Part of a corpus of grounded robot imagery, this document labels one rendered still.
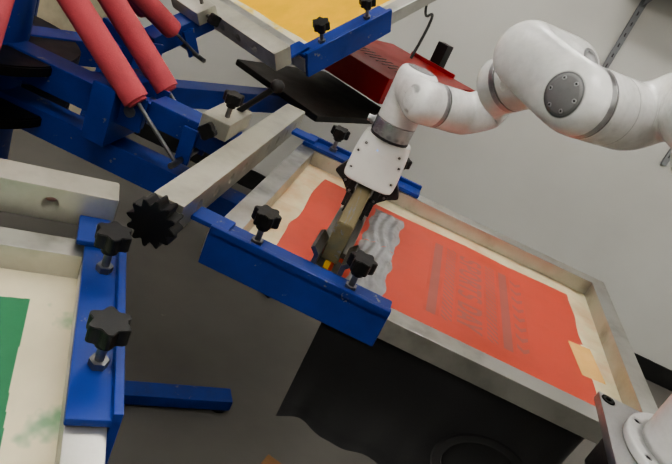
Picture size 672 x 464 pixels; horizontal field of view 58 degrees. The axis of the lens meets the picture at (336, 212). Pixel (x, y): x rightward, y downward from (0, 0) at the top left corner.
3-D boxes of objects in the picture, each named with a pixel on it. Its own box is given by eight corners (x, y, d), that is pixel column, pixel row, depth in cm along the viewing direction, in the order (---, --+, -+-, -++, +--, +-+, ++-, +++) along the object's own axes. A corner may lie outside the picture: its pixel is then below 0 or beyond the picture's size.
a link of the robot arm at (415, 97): (473, 99, 100) (428, 85, 95) (443, 155, 104) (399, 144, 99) (428, 65, 111) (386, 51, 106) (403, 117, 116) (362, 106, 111)
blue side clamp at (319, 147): (410, 210, 148) (422, 185, 145) (408, 217, 144) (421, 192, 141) (299, 157, 150) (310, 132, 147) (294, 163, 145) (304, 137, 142)
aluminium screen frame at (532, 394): (595, 294, 145) (604, 282, 143) (665, 478, 92) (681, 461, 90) (298, 153, 148) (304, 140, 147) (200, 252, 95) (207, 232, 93)
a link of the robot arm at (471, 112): (491, 104, 85) (398, 127, 103) (552, 123, 92) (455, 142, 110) (495, 46, 86) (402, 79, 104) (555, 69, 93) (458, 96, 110)
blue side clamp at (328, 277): (376, 330, 98) (395, 296, 95) (372, 347, 93) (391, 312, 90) (210, 249, 99) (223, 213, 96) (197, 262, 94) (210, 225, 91)
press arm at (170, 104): (235, 153, 123) (243, 132, 121) (224, 162, 117) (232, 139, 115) (159, 117, 124) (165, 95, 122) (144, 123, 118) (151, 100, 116)
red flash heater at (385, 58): (382, 65, 266) (393, 40, 262) (464, 115, 244) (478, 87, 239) (285, 49, 219) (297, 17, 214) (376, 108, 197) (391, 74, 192)
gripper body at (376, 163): (363, 123, 109) (339, 177, 113) (415, 148, 108) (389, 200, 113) (370, 114, 115) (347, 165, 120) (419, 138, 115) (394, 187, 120)
